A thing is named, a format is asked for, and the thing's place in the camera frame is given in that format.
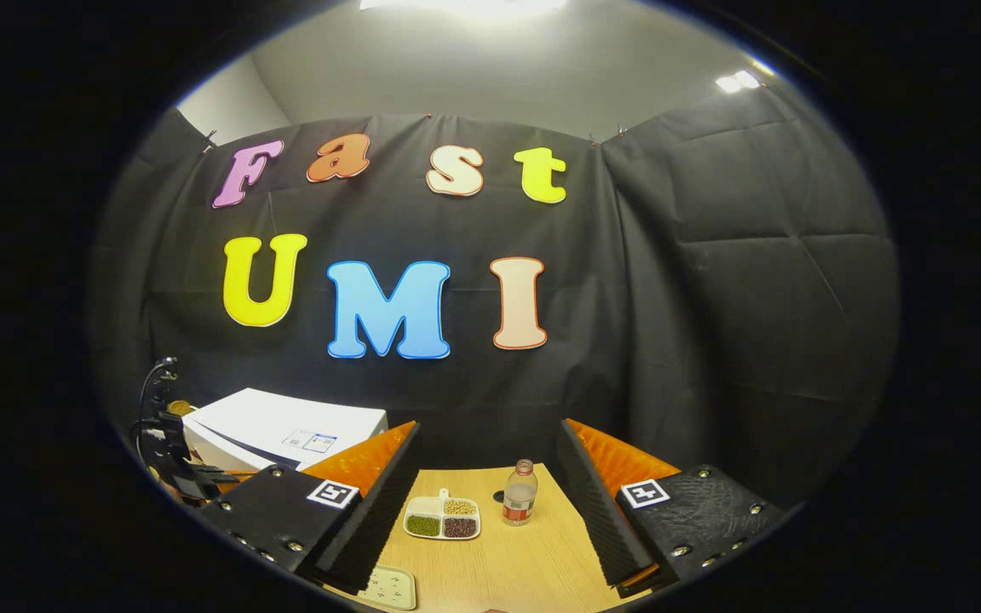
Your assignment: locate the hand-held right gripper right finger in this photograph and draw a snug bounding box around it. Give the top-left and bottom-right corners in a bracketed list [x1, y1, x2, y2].
[555, 417, 802, 599]

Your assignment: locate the white microwave oven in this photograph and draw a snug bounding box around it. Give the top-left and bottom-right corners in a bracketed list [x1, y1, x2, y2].
[181, 387, 389, 473]

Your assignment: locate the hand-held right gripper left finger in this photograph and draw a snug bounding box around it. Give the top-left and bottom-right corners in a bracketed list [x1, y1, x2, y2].
[199, 420, 423, 595]

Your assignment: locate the large ceiling light panel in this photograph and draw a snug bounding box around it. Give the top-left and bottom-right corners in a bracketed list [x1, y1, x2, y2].
[360, 0, 570, 20]

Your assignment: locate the clear bottle with red label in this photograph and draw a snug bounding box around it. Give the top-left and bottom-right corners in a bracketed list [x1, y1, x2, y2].
[502, 459, 539, 527]

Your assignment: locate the divided dish of beans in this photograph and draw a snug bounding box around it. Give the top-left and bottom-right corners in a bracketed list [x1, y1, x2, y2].
[403, 488, 481, 541]

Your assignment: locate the pale green rectangular plate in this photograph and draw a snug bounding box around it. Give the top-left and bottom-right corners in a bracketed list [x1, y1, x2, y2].
[360, 564, 417, 611]

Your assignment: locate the black backdrop cloth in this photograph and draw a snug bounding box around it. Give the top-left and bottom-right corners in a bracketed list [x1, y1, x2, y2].
[90, 85, 900, 512]

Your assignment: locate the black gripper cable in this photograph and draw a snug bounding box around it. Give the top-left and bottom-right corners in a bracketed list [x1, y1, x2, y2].
[137, 356, 179, 427]

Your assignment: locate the small ceiling light panel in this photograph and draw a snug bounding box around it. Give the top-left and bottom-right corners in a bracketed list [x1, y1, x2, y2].
[714, 68, 766, 95]

